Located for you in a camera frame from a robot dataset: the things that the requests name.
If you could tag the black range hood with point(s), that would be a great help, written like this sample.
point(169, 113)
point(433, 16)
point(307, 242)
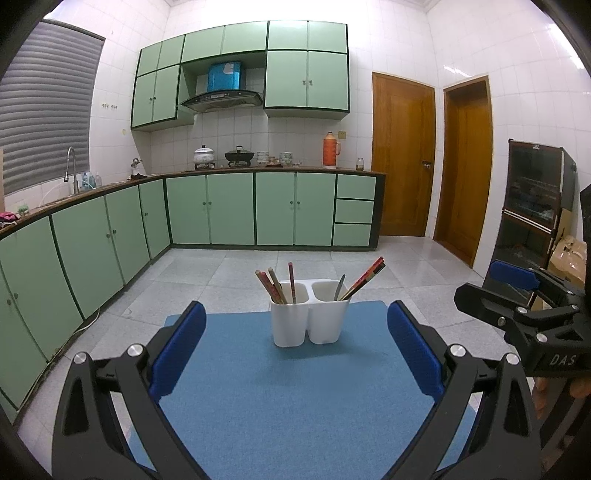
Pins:
point(221, 99)

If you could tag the plain wooden door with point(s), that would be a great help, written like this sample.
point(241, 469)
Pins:
point(466, 175)

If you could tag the chrome faucet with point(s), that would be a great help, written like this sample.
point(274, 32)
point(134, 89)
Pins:
point(74, 170)

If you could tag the red-ended wooden chopstick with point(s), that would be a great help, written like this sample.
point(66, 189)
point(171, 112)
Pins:
point(367, 278)
point(270, 286)
point(369, 272)
point(292, 281)

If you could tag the orange thermos flask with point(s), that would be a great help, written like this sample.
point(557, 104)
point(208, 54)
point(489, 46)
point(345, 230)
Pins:
point(329, 152)

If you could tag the person's right hand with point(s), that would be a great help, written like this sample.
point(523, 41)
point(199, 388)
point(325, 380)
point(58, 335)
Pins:
point(579, 387)

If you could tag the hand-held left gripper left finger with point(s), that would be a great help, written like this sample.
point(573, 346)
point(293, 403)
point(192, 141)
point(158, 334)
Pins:
point(180, 350)

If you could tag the green wall cabinets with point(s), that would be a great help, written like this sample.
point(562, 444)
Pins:
point(323, 78)

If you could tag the white two-compartment utensil holder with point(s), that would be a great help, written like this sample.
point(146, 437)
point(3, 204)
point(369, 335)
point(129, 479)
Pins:
point(288, 327)

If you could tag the cardboard box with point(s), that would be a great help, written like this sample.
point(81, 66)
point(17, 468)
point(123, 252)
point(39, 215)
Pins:
point(570, 258)

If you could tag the black chopstick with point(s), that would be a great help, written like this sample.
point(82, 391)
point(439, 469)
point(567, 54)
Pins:
point(369, 280)

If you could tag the black spoon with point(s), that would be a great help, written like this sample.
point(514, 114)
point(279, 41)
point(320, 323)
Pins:
point(340, 286)

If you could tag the green base cabinets with counter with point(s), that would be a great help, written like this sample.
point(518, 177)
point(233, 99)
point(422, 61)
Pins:
point(231, 207)

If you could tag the metal kettle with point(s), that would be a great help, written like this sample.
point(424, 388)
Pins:
point(136, 168)

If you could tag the silver cooking pot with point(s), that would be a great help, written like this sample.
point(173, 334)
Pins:
point(204, 157)

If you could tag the blue-wrapped hood chimney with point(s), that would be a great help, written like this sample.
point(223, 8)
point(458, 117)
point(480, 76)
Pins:
point(225, 76)

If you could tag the plain wooden chopstick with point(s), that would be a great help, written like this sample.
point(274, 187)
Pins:
point(263, 282)
point(277, 285)

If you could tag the black glass-front cabinet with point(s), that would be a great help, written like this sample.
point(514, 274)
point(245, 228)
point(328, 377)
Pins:
point(531, 184)

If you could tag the grey window blind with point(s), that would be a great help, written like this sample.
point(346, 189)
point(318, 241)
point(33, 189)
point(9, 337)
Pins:
point(46, 106)

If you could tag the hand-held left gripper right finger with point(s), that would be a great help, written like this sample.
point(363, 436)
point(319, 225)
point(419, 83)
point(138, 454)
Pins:
point(413, 350)

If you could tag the red cloth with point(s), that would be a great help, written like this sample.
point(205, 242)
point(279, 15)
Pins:
point(8, 218)

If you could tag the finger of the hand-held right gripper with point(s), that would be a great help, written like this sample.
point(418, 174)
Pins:
point(485, 302)
point(512, 274)

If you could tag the bottles beside sink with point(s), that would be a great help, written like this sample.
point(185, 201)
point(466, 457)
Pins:
point(90, 181)

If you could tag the blue mat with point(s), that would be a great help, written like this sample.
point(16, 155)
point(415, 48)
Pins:
point(286, 392)

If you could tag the black wok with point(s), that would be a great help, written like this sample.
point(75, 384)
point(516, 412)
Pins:
point(239, 156)

